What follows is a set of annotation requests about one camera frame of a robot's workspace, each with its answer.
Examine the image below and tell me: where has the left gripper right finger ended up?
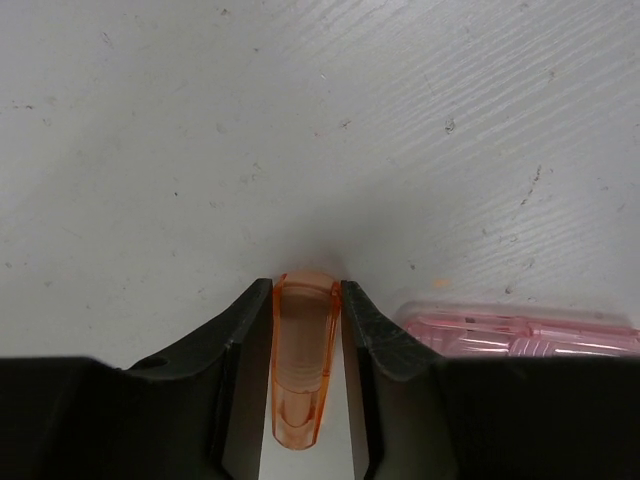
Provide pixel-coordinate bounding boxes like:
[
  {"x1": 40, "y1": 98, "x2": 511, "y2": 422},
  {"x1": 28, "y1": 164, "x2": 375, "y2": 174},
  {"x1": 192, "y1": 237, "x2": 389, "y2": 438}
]
[{"x1": 341, "y1": 281, "x2": 639, "y2": 479}]

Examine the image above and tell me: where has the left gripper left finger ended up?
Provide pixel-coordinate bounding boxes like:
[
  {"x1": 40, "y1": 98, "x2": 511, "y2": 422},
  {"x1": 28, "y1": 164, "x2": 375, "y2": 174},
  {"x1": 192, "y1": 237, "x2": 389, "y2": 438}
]
[{"x1": 1, "y1": 279, "x2": 272, "y2": 479}]

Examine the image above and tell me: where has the pink highlighter marker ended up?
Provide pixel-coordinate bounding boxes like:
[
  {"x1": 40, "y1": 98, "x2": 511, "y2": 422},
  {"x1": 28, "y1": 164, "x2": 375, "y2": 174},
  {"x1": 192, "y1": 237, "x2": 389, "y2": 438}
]
[{"x1": 395, "y1": 301, "x2": 639, "y2": 358}]

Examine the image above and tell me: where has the orange highlighter marker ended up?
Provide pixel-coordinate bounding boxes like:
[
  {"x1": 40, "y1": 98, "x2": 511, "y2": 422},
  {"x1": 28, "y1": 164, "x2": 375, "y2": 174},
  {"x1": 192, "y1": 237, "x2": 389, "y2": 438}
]
[{"x1": 271, "y1": 271, "x2": 341, "y2": 450}]

